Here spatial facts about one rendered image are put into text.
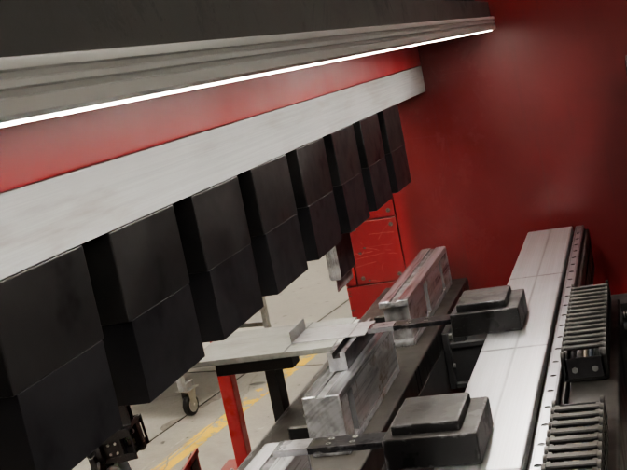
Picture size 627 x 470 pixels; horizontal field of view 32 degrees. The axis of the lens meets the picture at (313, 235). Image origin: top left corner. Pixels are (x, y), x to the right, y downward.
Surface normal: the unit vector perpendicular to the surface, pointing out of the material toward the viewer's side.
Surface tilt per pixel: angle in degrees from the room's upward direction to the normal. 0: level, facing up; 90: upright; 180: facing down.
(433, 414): 0
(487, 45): 90
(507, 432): 0
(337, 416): 90
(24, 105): 90
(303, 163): 90
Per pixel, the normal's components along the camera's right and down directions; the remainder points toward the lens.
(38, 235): 0.94, -0.15
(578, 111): -0.27, 0.20
